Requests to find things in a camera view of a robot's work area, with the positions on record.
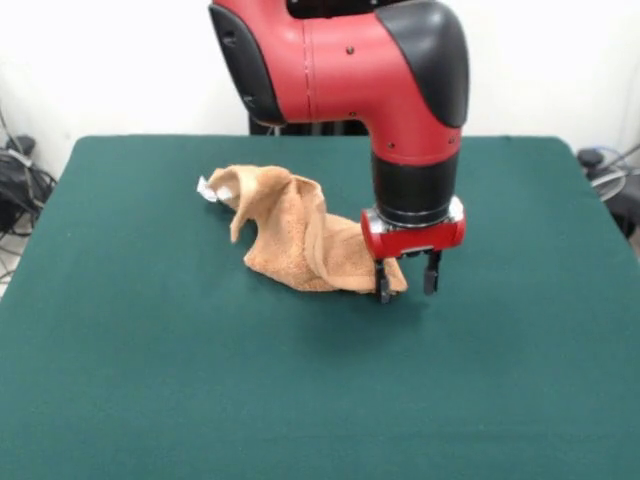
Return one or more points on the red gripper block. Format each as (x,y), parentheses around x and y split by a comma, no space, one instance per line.
(415,240)

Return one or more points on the tan terry towel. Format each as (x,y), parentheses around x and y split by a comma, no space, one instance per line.
(290,240)

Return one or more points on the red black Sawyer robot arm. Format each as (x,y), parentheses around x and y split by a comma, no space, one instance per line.
(350,65)

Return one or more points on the grey swivel chair base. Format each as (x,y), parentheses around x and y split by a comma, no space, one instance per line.
(625,205)

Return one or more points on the dark green table cloth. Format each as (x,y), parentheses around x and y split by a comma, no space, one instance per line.
(150,350)

